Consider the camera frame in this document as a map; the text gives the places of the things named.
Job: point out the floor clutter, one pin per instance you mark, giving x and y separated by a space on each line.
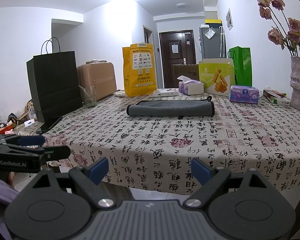
27 118

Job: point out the black paper bag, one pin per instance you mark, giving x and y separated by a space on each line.
53 83

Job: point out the tan suitcase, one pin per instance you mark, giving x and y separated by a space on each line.
100 75

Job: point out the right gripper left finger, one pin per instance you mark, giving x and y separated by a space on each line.
58 205

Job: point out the calligraphy print tablecloth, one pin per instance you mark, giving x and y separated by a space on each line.
154 153

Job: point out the purple and grey towel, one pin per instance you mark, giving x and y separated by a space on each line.
174 108

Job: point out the yellow paper bag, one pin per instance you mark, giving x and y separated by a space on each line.
139 69

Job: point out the red green flat box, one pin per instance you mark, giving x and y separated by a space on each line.
275 98

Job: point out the ceiling lamp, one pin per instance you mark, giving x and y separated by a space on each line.
181 5

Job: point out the wall poster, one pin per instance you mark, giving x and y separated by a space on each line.
229 21

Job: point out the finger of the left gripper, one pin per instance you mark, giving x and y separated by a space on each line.
55 153
23 140

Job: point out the green gift bag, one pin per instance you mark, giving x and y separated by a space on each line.
242 65

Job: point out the open tissue box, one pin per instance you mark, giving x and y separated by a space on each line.
189 86

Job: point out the dark brown door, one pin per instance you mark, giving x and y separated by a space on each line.
177 49

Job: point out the clear glass cup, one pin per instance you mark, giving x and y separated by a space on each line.
88 95

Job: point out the purple tissue pack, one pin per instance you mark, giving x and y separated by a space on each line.
244 94

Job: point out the white flat box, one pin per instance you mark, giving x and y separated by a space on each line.
164 92

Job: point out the grey refrigerator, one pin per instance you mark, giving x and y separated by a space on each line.
212 41

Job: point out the brown cardboard box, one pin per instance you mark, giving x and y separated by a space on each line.
189 70

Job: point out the yellow box on fridge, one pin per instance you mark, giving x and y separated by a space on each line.
213 21

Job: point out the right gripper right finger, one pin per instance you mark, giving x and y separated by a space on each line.
240 205

